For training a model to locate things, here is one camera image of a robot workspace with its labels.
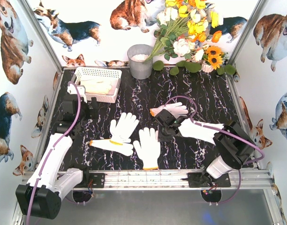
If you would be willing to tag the white glove orange cuff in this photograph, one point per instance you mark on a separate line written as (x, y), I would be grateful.
(176, 109)
(148, 148)
(107, 144)

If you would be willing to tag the aluminium front rail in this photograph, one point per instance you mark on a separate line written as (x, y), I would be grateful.
(246, 178)

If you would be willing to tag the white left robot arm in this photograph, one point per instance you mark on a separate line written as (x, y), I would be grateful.
(44, 192)

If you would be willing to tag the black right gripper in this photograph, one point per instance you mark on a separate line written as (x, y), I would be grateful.
(162, 117)

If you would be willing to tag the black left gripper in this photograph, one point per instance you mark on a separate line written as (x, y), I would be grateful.
(87, 108)

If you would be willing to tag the white plastic storage basket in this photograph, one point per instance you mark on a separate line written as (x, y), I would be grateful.
(88, 73)

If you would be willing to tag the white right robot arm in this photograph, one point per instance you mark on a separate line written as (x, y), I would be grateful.
(232, 143)

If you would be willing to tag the grey metal bucket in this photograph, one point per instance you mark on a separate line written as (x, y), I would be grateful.
(139, 62)

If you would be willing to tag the cream glove red cuff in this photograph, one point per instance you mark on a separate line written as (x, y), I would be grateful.
(100, 86)

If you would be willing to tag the white glove orange cuff top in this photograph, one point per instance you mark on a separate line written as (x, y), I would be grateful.
(176, 109)

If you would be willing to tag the artificial flower bouquet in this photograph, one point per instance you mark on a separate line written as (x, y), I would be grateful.
(186, 28)

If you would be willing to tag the small sunflower pot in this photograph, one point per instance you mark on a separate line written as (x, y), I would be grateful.
(215, 59)

